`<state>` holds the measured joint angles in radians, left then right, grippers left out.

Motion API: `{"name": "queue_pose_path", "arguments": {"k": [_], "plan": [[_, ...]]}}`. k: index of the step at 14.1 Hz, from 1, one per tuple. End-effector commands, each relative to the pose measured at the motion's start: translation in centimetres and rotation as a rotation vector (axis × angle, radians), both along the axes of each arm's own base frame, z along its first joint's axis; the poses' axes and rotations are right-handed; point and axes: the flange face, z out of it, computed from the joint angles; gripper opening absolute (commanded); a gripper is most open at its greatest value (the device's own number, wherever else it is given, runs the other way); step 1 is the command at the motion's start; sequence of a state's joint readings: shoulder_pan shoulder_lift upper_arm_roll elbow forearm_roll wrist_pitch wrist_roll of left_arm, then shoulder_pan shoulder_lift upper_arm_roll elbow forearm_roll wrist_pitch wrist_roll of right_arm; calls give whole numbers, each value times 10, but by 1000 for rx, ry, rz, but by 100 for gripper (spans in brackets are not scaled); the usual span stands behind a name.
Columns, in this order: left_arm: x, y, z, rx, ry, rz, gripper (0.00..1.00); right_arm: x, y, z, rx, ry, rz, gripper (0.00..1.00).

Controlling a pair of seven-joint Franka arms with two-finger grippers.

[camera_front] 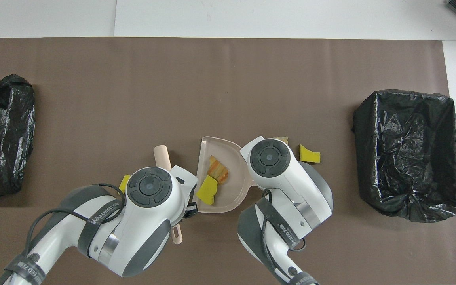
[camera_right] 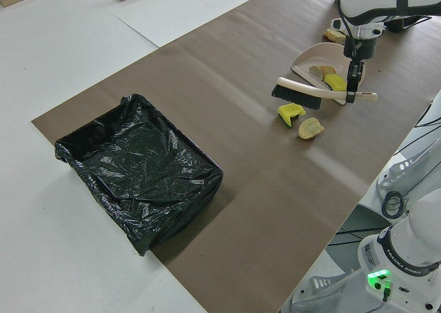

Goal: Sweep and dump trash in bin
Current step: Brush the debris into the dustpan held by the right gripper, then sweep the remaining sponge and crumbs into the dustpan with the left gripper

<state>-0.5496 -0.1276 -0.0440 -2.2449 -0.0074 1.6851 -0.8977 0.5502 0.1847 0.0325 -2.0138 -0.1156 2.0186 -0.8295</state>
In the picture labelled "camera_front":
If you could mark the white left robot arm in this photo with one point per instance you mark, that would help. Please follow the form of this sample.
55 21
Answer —
149 221

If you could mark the beige bread chunk toy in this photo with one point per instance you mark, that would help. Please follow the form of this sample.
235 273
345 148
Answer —
282 139

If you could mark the bin lined with black bag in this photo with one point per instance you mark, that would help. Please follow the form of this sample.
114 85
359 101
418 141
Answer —
402 158
2 138

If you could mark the orange sliced bread toy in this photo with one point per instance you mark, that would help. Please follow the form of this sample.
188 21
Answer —
218 169

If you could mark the pink plastic dustpan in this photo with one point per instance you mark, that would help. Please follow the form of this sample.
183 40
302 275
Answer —
222 146

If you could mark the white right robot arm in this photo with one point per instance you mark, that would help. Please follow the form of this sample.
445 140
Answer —
283 178

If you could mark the small yellow sponge piece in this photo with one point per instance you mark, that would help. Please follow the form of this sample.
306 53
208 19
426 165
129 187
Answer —
309 156

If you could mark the pink hand brush black bristles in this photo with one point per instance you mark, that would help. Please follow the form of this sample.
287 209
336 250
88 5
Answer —
162 156

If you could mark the brown paper table mat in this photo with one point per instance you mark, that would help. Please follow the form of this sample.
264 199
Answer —
172 79

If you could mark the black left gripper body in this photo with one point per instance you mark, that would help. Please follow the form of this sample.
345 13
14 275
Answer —
191 209

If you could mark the notched yellow sponge piece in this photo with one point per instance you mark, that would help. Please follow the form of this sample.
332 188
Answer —
124 184

